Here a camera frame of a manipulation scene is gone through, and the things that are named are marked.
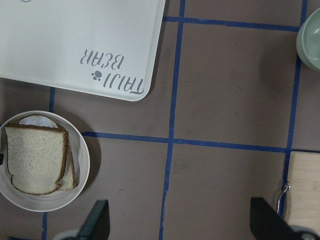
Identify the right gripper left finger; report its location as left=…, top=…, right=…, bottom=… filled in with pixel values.
left=77, top=200, right=110, bottom=240

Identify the cream bear serving tray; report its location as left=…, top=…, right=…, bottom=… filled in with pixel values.
left=0, top=0, right=166, bottom=102

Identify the green bowl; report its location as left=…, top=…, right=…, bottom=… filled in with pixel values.
left=296, top=8, right=320, bottom=72

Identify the bread slice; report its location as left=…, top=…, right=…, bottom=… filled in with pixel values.
left=57, top=142, right=77, bottom=191
left=4, top=123, right=69, bottom=196

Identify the fried egg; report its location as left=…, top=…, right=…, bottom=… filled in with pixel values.
left=18, top=114, right=58, bottom=128

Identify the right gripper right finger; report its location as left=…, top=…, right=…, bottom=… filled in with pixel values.
left=250, top=197, right=298, bottom=240

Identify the round cream plate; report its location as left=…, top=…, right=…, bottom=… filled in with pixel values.
left=0, top=110, right=90, bottom=212

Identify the wooden cutting board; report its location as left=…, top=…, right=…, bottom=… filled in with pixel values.
left=276, top=151, right=320, bottom=234

